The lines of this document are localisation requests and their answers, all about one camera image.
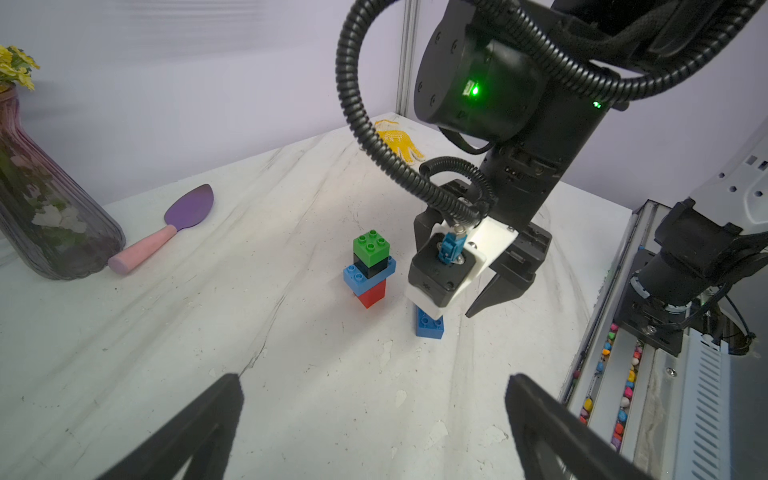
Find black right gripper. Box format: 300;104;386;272
414;145;554;318

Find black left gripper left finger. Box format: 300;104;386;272
100;373;244;479

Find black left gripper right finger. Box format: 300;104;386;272
505;374;649;480

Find dark blue long lego brick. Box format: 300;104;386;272
415;308;444;339

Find red square lego brick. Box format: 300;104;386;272
357;280;387;309

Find black square lego brick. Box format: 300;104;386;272
353;254;390;279

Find green square lego brick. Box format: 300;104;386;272
353;230;390;267

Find light blue long lego brick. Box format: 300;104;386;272
343;257;397;296

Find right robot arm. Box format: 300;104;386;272
414;1;767;355

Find yellow rubber glove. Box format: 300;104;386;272
374;119;426;165

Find purple pink toy spatula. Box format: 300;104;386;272
107;184;214;275

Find purple ribbed glass vase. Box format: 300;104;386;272
1;87;126;280

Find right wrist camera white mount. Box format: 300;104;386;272
405;217;519;319

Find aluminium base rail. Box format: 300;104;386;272
560;200;756;479

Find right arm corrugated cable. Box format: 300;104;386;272
334;0;763;226

